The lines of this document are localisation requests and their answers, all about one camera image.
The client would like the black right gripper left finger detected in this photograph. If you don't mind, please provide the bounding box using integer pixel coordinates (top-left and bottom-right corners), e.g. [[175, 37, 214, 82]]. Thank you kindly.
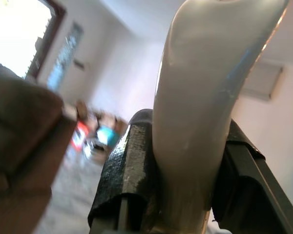
[[87, 108, 164, 232]]

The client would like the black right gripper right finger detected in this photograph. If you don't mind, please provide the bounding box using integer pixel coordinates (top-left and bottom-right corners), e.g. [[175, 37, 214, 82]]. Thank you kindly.
[[211, 118, 293, 234]]

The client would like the teal object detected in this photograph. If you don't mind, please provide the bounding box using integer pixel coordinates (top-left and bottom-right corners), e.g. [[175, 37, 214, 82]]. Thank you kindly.
[[96, 126, 121, 147]]

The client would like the red object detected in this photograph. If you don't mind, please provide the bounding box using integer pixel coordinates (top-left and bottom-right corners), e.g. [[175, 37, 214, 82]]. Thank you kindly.
[[71, 121, 89, 150]]

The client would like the brown fabric sofa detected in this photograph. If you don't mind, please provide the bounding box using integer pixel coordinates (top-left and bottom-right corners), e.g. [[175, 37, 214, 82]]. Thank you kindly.
[[0, 58, 79, 234]]

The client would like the wooden-framed window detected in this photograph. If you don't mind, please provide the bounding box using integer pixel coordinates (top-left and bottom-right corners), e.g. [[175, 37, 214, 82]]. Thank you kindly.
[[0, 0, 67, 79]]

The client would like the white wall air conditioner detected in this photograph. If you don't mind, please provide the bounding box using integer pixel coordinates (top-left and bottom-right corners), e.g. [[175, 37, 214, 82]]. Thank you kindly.
[[238, 60, 284, 101]]

